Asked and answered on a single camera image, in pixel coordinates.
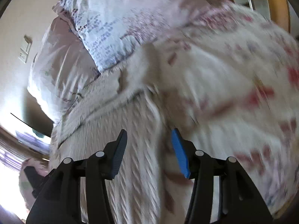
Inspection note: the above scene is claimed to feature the white blue-flowered right pillow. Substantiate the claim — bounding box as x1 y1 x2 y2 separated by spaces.
53 0 208 71

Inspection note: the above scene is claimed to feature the beige cable-knit sweater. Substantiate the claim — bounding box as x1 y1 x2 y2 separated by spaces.
49 44 202 224

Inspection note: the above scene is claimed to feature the pale pink left pillow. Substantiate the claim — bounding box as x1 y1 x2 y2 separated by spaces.
27 17 100 123

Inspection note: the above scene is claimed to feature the floral bed quilt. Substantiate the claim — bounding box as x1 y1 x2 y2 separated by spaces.
155 0 298 217

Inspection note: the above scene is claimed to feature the white wall switch plate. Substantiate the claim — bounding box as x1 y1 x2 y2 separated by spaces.
18 35 32 64

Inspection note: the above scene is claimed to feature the person's left hand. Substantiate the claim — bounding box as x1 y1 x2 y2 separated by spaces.
21 158 49 176

